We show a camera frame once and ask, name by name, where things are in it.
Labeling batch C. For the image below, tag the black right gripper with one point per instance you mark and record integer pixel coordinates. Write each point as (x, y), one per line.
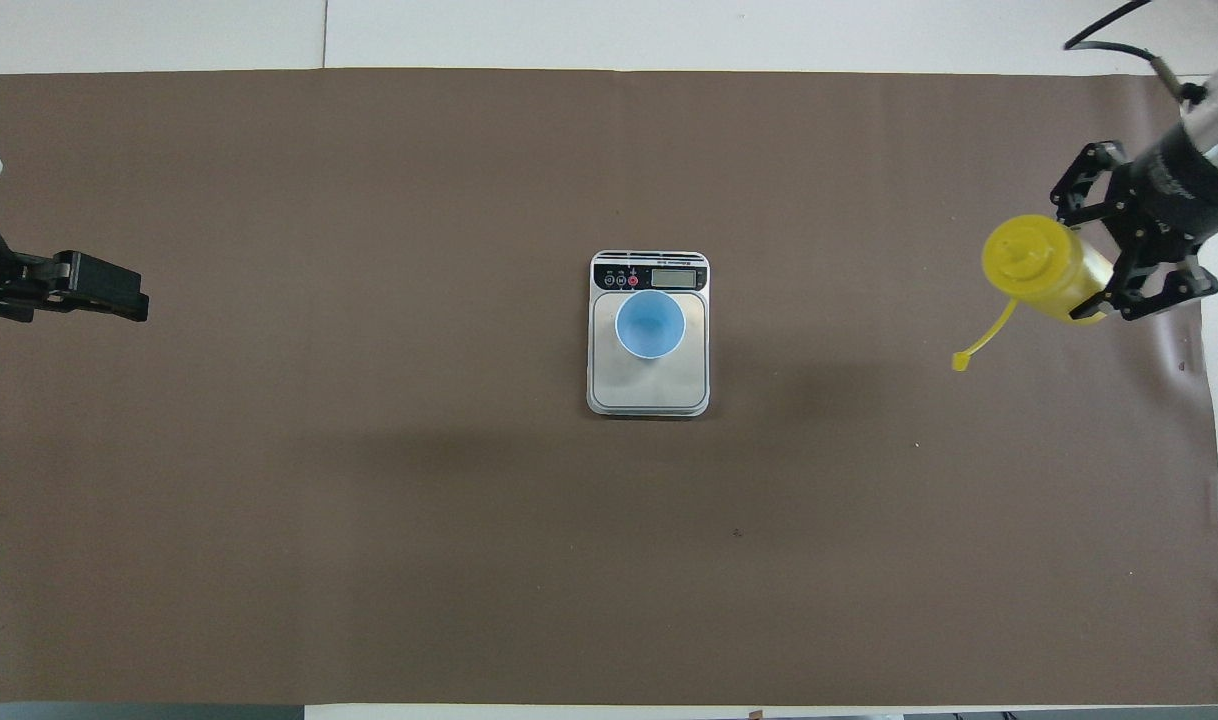
(1174, 190)

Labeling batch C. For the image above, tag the yellow squeeze bottle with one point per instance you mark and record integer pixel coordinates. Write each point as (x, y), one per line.
(1039, 265)

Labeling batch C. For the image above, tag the light blue plastic cup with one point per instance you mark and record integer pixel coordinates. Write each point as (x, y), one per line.
(650, 325)

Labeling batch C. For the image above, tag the silver digital kitchen scale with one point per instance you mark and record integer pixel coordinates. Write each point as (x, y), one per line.
(649, 385)

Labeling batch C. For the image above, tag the brown table mat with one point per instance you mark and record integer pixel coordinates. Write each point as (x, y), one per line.
(469, 500)

